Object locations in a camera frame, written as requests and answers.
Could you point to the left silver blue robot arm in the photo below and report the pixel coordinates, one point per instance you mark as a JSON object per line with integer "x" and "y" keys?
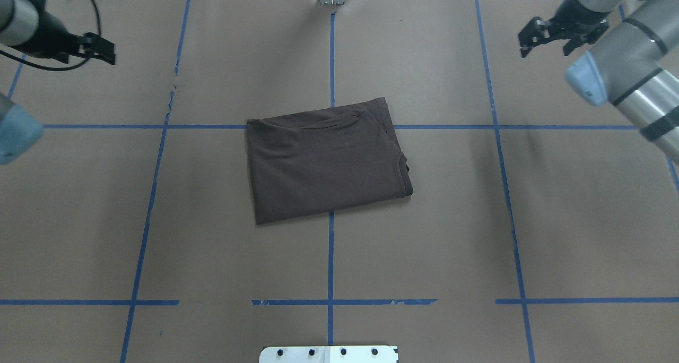
{"x": 19, "y": 130}

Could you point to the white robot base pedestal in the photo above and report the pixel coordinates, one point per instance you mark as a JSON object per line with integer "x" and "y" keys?
{"x": 331, "y": 353}

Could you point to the dark brown t-shirt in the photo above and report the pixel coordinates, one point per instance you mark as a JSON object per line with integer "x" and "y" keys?
{"x": 325, "y": 160}

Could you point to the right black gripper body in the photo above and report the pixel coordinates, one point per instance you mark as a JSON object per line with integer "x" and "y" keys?
{"x": 574, "y": 22}

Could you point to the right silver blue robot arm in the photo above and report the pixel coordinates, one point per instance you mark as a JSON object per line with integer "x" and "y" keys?
{"x": 627, "y": 38}

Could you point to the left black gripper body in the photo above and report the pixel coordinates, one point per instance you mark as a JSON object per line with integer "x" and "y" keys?
{"x": 53, "y": 36}

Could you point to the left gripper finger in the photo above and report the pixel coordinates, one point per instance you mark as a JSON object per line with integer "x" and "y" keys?
{"x": 93, "y": 46}

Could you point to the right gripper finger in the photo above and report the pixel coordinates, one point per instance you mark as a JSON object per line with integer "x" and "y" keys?
{"x": 536, "y": 32}

